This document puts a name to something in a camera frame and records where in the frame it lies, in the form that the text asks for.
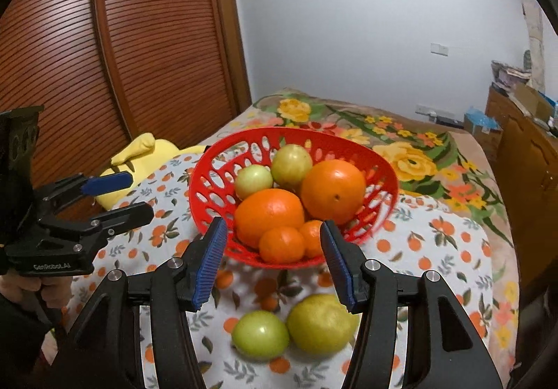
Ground large green pear back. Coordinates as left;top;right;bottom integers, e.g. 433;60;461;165
286;293;360;356

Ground pale green apple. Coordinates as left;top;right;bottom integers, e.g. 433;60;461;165
235;164;274;200

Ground large front orange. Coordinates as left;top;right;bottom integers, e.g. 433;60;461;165
234;189;304;249

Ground large orange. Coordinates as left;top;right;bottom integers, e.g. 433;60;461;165
234;189;304;249
300;159;367;225

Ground small tangerine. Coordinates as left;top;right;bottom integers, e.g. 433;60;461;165
299;220;323;259

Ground yellow-green pear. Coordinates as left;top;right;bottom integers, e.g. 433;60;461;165
271;144;313;190

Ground person's left hand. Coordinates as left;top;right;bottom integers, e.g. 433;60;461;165
1;270;72;309

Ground yellow plush toy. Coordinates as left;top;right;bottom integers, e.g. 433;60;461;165
96;133;206;210

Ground red perforated plastic basket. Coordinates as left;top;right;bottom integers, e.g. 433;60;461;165
189;127;398;269

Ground orange-print white tablecloth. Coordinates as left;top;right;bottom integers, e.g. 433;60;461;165
62;150;493;388

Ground brown louvered wardrobe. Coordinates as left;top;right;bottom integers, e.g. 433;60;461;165
1;0;251;185

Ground floral bed blanket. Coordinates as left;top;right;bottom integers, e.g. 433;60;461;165
205;89;519;383

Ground wooden sideboard cabinet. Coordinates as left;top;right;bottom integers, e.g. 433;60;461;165
485;88;557;289

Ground box with blue bag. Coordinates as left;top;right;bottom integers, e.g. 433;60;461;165
463;107;502;162

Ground cardboard box on cabinet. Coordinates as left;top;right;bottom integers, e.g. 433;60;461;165
514;85;554;122

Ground stack of papers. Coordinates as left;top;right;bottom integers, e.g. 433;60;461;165
491;60;531;93

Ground beige curtain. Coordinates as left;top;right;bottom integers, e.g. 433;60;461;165
521;0;546;93

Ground wall power strip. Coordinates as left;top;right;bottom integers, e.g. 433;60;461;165
415;105;455;122

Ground white wall switch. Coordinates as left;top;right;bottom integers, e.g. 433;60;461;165
430;43;449;57

